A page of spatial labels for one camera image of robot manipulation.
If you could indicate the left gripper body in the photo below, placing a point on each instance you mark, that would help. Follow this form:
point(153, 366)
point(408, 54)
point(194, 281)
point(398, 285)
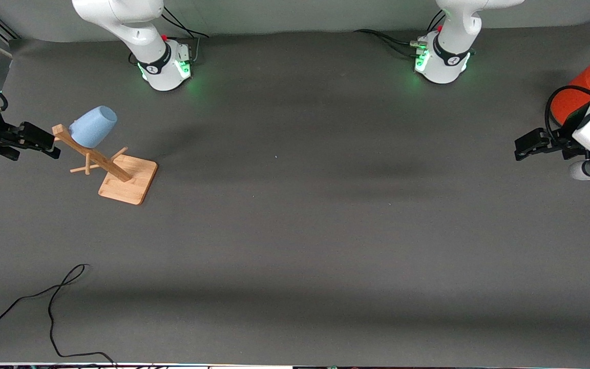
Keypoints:
point(567, 137)

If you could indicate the light blue plastic cup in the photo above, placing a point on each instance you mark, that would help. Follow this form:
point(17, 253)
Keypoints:
point(92, 127)

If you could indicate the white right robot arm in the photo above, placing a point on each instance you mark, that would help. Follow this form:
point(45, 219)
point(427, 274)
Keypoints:
point(136, 31)

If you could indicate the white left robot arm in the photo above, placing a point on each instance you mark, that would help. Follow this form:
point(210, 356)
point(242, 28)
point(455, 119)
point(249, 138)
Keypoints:
point(448, 56)

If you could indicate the wooden cup tree stand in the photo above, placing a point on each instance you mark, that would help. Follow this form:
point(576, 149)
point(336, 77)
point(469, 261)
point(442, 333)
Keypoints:
point(126, 184)

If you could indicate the orange cylinder with grey lid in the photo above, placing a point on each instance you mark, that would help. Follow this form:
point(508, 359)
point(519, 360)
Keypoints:
point(571, 102)

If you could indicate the aluminium frame rail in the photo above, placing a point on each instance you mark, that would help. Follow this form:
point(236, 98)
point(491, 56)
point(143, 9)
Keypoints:
point(7, 31)

